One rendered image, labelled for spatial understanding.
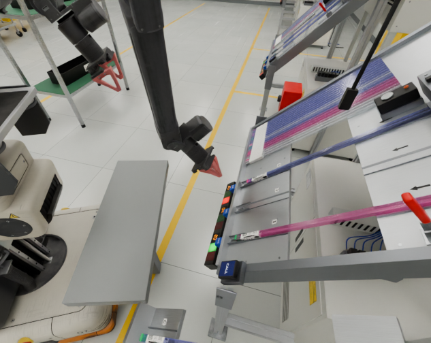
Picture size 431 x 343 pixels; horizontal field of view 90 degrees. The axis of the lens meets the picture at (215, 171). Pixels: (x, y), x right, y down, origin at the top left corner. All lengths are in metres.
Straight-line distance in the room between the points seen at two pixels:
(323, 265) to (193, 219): 1.17
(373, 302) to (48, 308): 1.19
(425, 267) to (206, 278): 1.10
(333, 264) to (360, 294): 0.39
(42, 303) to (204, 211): 0.95
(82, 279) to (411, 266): 0.81
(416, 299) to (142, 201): 0.95
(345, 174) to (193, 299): 1.00
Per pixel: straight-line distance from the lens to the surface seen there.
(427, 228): 0.47
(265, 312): 1.37
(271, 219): 0.61
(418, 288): 0.96
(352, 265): 0.46
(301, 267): 0.49
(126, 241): 0.85
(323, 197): 0.99
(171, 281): 1.39
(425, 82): 0.65
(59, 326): 1.21
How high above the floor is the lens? 1.32
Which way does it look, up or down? 46 degrees down
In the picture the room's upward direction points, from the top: 2 degrees clockwise
